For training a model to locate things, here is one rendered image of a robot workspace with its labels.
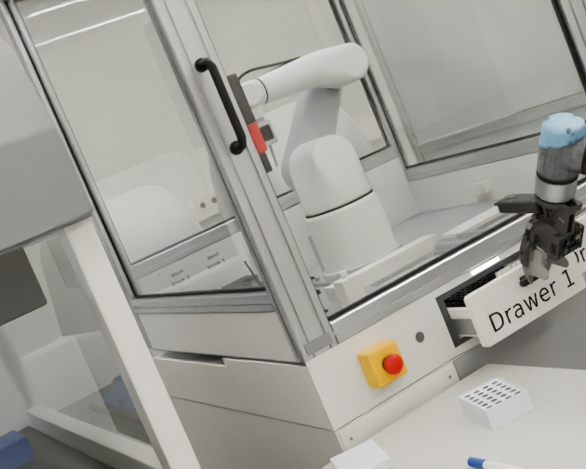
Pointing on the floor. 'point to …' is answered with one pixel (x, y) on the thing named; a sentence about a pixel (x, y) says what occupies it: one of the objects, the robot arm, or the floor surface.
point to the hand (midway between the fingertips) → (535, 272)
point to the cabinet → (441, 380)
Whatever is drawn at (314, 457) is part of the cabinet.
